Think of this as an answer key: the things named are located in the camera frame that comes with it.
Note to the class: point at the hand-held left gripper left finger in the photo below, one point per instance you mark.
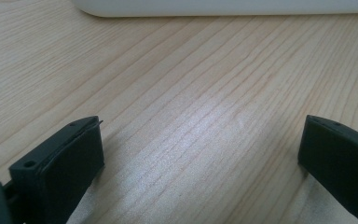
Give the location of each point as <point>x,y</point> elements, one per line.
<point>62,168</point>

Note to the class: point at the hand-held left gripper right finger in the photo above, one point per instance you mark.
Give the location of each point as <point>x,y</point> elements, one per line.
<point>341,161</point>

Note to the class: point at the white plastic storage bin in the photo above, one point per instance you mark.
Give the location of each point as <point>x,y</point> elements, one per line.
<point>230,6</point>

